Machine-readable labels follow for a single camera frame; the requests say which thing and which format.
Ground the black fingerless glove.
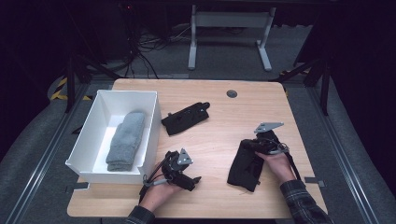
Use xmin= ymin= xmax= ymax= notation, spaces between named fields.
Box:
xmin=161 ymin=101 xmax=211 ymax=136
xmin=226 ymin=139 xmax=266 ymax=193

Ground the white desk frame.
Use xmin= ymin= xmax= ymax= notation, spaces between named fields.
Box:
xmin=187 ymin=4 xmax=277 ymax=73

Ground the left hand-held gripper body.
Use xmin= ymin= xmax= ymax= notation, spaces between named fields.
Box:
xmin=162 ymin=147 xmax=194 ymax=183

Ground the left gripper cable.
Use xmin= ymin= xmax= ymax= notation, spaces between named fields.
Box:
xmin=137 ymin=153 xmax=173 ymax=203

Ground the yellow black hazard tape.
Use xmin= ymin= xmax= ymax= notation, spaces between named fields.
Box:
xmin=49 ymin=77 xmax=93 ymax=102

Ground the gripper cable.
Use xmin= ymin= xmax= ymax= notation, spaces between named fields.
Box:
xmin=274 ymin=141 xmax=304 ymax=182
xmin=137 ymin=153 xmax=173 ymax=203

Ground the bundle of floor cables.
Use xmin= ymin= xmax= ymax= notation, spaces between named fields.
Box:
xmin=118 ymin=2 xmax=194 ymax=79

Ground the grey tape piece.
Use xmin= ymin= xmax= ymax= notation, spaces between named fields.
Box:
xmin=304 ymin=175 xmax=327 ymax=188

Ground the person's left hand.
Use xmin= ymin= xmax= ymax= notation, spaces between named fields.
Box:
xmin=139 ymin=167 xmax=185 ymax=213

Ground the white box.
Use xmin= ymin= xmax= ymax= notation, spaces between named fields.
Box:
xmin=64 ymin=90 xmax=163 ymax=185

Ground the person's right hand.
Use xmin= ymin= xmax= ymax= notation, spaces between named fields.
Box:
xmin=255 ymin=150 xmax=297 ymax=187

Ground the dark tape piece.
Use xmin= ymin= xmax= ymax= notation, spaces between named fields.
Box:
xmin=64 ymin=182 xmax=91 ymax=194

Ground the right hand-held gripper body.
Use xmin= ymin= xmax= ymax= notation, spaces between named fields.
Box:
xmin=241 ymin=121 xmax=290 ymax=157

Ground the aluminium floor rail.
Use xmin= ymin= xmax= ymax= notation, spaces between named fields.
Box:
xmin=4 ymin=83 xmax=90 ymax=224
xmin=306 ymin=83 xmax=383 ymax=224

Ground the black metal stand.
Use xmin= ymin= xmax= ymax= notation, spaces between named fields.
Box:
xmin=269 ymin=52 xmax=332 ymax=117
xmin=64 ymin=52 xmax=123 ymax=114

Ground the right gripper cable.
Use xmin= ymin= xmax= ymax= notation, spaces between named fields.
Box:
xmin=274 ymin=141 xmax=304 ymax=182

